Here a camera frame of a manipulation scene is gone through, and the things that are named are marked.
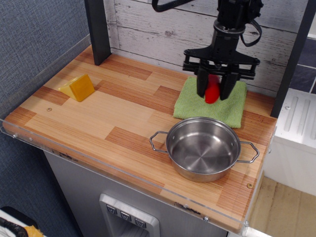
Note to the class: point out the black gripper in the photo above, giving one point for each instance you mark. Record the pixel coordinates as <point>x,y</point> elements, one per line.
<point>220,58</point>

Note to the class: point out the red chili pepper toy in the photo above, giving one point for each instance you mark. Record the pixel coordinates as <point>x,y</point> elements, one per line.
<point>212,91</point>

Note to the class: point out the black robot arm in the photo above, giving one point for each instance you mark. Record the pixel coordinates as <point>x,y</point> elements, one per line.
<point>234,14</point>

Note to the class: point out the green cloth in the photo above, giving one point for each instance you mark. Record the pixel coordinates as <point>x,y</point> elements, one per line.
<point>229,111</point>

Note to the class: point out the white toy sink unit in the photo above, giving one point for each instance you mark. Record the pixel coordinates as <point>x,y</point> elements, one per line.
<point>291,158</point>

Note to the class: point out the yellow cheese wedge toy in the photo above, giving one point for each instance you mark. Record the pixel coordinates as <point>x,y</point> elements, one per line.
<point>78,88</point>

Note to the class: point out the grey toy fridge cabinet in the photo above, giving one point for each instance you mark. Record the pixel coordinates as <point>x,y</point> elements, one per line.
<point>82,186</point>

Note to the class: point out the silver ice dispenser panel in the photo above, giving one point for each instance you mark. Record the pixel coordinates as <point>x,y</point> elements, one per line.
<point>124,220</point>

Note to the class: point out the clear acrylic table guard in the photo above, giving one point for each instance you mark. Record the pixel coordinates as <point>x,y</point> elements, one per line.
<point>110,131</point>

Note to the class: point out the black yellow object bottom left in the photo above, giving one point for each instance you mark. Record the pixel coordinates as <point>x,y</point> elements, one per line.
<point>14,223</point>

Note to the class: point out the steel pot with handles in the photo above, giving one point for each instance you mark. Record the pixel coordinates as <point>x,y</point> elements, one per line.
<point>202,149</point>

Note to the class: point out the dark grey right post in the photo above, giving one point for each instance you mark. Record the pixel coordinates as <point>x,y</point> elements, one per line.
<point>299,43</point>

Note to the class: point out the dark grey post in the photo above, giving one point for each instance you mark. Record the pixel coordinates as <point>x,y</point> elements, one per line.
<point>98,30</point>
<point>299,43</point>

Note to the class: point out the dark grey left post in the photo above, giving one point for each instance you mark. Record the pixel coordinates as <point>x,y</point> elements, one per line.
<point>98,30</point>

